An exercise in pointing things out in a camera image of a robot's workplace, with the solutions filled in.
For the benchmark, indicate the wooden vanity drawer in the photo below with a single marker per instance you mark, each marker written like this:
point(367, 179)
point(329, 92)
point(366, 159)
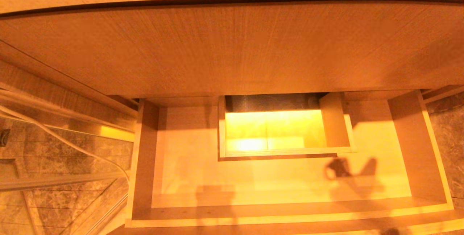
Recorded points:
point(290, 180)

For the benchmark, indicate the wooden vanity side panel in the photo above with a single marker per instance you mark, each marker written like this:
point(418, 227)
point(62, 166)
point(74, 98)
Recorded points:
point(43, 82)

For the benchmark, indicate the wooden upper vanity front panel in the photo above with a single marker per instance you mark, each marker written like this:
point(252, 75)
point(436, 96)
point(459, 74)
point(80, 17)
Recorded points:
point(232, 46)

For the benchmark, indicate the glass shower screen pale frame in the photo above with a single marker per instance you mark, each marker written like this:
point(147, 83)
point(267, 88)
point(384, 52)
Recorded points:
point(54, 181)

